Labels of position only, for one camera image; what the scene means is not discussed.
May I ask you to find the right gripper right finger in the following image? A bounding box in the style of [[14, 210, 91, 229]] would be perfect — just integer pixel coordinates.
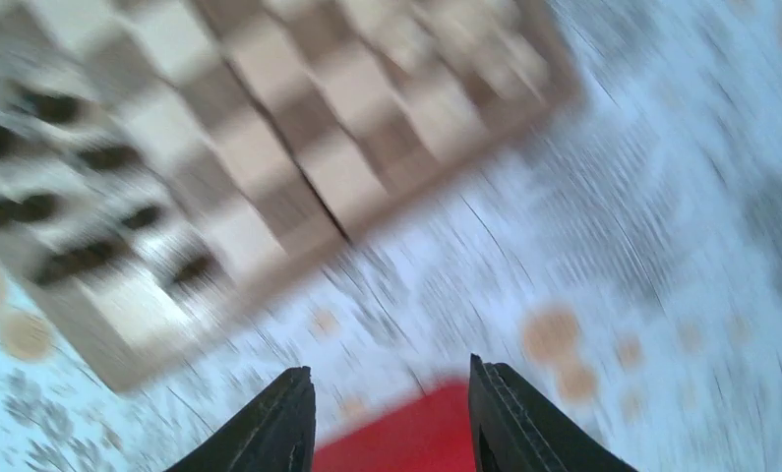
[[468, 354, 635, 472]]

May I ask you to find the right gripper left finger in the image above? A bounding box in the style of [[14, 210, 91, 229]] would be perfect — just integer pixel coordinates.
[[167, 366, 316, 472]]

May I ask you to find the wooden chessboard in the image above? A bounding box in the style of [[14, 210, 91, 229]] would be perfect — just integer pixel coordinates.
[[0, 1, 580, 392]]

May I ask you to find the red plastic tray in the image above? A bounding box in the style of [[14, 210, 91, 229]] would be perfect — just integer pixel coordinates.
[[312, 379, 476, 472]]

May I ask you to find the twelfth dark chess piece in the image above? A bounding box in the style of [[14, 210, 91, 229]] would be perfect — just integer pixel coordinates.
[[20, 90, 83, 125]]

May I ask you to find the floral patterned table mat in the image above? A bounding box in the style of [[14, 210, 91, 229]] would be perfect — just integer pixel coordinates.
[[0, 1, 782, 471]]

